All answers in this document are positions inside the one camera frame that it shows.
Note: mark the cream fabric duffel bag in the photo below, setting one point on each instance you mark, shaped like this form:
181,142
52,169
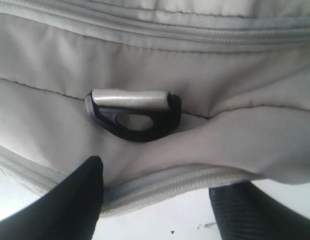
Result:
173,95

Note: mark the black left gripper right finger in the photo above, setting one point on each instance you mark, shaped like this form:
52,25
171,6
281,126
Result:
244,212

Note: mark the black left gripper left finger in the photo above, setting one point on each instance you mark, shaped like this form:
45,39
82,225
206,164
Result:
69,211

